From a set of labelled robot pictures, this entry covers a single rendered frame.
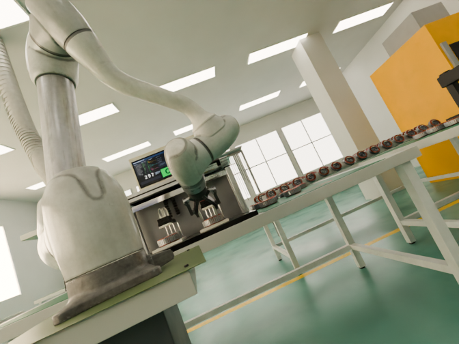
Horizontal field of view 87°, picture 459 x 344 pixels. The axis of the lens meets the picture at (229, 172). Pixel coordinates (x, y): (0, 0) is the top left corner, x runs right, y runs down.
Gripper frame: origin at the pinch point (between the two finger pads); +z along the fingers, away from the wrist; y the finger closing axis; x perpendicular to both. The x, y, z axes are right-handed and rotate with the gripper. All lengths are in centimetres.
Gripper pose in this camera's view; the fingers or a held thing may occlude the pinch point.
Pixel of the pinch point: (207, 212)
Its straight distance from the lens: 105.5
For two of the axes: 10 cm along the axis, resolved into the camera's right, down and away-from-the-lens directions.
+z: 1.6, 6.1, 7.7
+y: 9.2, -3.8, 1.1
